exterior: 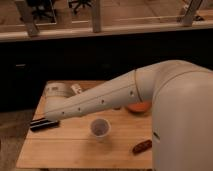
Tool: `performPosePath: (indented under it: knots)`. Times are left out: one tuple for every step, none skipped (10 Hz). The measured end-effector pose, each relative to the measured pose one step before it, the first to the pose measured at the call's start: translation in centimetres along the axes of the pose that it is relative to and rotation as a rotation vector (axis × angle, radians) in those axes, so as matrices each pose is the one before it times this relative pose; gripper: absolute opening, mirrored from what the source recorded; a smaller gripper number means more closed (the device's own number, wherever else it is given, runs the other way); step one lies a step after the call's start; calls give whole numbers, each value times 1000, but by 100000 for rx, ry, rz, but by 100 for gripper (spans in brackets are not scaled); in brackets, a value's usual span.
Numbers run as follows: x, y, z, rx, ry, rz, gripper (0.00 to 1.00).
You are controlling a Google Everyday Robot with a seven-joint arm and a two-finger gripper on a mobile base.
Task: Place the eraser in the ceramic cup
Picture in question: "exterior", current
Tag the black cabinet wall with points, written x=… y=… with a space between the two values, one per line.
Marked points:
x=26 y=66

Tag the orange bowl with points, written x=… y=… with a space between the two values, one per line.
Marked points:
x=142 y=107

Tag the black office chair left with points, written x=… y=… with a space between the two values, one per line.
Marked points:
x=42 y=9

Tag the black eraser block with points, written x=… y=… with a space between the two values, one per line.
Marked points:
x=42 y=123

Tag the black office chair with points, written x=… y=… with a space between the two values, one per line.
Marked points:
x=77 y=3
x=42 y=9

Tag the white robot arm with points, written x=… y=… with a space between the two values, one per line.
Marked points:
x=182 y=110

